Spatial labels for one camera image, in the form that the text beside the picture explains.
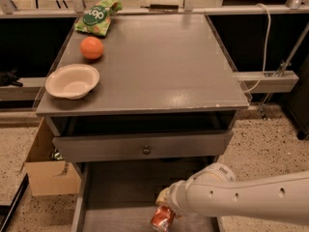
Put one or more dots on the red coke can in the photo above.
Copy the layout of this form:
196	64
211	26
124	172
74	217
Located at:
162	219

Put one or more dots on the brass drawer knob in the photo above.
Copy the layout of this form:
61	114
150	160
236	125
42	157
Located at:
146	150

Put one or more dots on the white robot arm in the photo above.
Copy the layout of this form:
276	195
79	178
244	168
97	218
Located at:
215	192

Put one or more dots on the green chip bag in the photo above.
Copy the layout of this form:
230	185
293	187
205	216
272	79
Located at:
98	19

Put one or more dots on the black object on shelf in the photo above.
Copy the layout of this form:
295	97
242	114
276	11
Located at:
9	78

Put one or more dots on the cardboard box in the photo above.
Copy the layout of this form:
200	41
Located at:
47	175

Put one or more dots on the open grey middle drawer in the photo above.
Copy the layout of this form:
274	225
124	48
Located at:
119	196

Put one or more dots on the orange fruit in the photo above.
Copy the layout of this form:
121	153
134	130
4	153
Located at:
91	48

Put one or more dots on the grey drawer cabinet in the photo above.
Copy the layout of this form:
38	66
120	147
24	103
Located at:
158	74

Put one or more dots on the white paper bowl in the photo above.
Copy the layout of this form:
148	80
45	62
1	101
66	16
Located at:
72	82

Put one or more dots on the grey top drawer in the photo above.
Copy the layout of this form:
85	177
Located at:
129	146

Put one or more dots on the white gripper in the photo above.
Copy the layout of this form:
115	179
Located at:
174	195

